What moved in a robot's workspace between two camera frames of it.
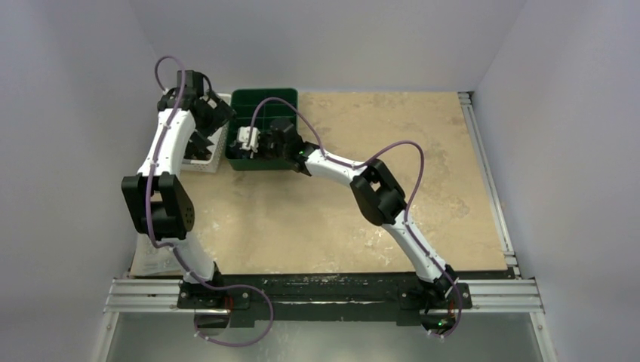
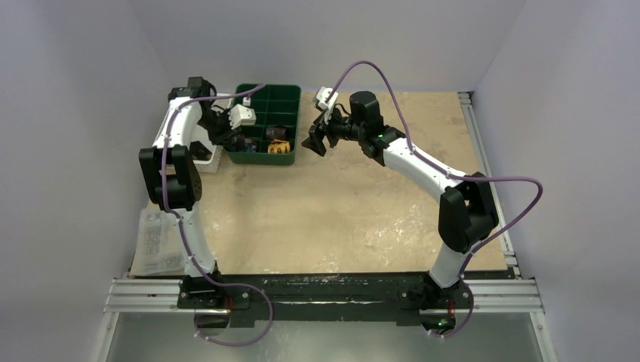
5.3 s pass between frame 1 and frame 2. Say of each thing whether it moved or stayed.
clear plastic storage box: stayed
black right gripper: moved
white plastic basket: stayed
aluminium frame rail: stayed
